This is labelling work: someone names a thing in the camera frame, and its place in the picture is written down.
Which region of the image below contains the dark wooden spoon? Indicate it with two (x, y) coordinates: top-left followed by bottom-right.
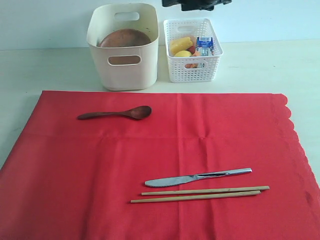
(76, 105), (152, 120)

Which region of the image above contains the stainless steel table knife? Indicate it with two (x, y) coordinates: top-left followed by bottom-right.
(144, 168), (252, 188)

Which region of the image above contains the yellow lemon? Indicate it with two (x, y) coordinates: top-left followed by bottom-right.
(174, 50), (192, 58)

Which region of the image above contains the orange fried chicken piece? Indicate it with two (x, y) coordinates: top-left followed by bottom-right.
(185, 51), (201, 69)

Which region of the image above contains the yellow cheese wedge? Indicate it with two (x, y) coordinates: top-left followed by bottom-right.
(169, 36), (193, 55)

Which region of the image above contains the red sausage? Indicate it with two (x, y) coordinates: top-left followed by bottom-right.
(187, 45), (196, 55)

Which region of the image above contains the blue white milk carton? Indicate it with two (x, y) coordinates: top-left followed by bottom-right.
(195, 36), (215, 68)

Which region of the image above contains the brown wooden plate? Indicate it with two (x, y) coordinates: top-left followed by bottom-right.
(98, 28), (151, 65)

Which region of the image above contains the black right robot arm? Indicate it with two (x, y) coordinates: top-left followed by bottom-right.
(161, 0), (232, 12)

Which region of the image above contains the white perforated plastic basket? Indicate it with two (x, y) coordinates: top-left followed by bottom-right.
(163, 18), (223, 83)

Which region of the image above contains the cream plastic tub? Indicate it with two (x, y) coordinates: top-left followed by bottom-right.
(86, 3), (159, 91)

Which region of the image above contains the red table cloth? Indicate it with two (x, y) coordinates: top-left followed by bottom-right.
(0, 91), (320, 240)

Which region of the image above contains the upper bamboo chopstick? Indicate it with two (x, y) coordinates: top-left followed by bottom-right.
(141, 185), (270, 196)

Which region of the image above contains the bamboo chopstick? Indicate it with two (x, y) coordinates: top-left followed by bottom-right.
(130, 190), (261, 204)
(141, 185), (270, 196)

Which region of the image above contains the lower bamboo chopstick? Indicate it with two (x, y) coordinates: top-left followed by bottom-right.
(130, 190), (261, 204)

